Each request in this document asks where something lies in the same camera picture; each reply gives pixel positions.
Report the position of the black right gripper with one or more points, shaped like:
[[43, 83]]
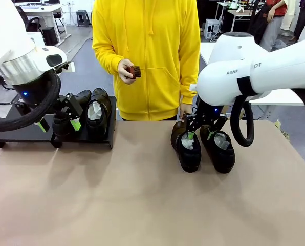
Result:
[[211, 110]]

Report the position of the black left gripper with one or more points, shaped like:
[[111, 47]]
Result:
[[27, 93]]

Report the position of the black pointed leather shoe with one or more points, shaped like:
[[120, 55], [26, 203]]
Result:
[[61, 128]]

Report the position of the black paper-stuffed leather shoe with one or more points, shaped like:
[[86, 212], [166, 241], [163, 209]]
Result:
[[224, 164], [98, 130], [191, 161]]

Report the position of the dark red shoe brush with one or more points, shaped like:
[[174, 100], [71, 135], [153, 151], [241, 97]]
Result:
[[135, 73]]

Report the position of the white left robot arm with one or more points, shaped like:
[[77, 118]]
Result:
[[4, 30]]

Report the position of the yellow sleeved right forearm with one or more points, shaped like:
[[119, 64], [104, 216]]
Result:
[[104, 56]]

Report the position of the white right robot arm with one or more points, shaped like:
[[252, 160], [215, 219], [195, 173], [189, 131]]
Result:
[[270, 66]]

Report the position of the yellow sleeved left forearm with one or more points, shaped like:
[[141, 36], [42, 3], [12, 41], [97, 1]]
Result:
[[191, 77]]

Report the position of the black metal shoe stand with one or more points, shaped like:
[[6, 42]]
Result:
[[19, 134], [112, 120]]

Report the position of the person's left hand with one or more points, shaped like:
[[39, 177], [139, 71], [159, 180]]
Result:
[[187, 109]]

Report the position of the person's right hand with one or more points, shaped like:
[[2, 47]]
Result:
[[123, 70]]

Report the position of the white table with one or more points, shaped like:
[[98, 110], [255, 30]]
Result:
[[203, 51]]

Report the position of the white air purifier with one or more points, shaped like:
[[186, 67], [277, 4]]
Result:
[[39, 38]]

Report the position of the black computer tower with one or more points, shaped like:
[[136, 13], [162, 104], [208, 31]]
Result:
[[50, 36]]

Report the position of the person in yellow hoodie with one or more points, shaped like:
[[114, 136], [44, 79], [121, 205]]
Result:
[[155, 51]]

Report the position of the white computer case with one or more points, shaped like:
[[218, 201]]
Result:
[[210, 28]]

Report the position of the black office chair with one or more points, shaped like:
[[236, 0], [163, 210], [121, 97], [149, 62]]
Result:
[[33, 24]]

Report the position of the grey stool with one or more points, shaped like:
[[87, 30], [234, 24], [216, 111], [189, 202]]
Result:
[[83, 18]]

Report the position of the white office desk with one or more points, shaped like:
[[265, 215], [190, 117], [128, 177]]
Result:
[[45, 10]]

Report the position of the grey plastic bin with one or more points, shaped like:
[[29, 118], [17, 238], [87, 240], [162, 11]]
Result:
[[280, 44]]

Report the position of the black desk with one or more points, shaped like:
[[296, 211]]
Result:
[[242, 20]]

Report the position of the person in red top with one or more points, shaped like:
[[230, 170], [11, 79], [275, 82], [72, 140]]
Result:
[[272, 25]]

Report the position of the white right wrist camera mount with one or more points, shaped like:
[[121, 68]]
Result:
[[193, 88]]

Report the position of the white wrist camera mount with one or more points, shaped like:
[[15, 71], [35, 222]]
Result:
[[70, 67], [193, 88]]

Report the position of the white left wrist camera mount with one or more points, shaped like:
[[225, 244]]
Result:
[[70, 67]]

